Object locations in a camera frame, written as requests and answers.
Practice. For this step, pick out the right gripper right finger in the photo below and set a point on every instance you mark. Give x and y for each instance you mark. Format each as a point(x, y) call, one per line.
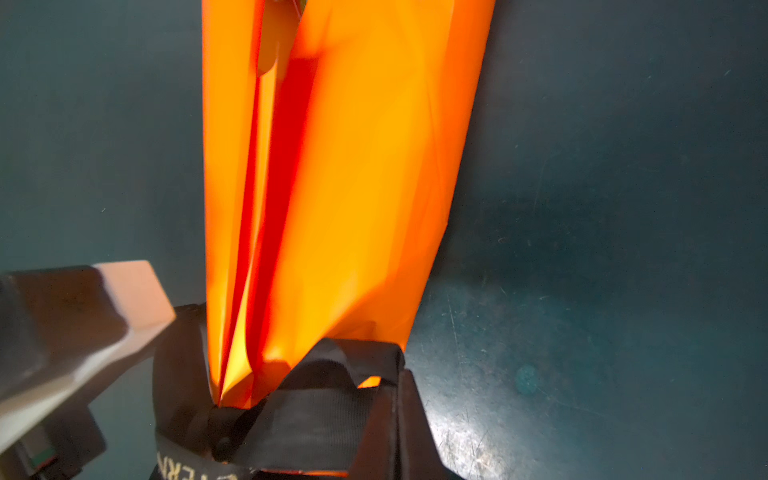
point(418, 456)

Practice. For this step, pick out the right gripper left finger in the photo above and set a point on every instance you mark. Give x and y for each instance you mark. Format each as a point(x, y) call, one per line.
point(377, 453)

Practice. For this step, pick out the orange wrapping paper sheet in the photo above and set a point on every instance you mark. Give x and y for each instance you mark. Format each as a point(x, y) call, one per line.
point(333, 133)

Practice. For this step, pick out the green table mat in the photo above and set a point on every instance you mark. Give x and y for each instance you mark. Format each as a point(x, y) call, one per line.
point(598, 307)

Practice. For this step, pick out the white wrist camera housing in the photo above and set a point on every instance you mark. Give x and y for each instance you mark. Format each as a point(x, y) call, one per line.
point(66, 335)

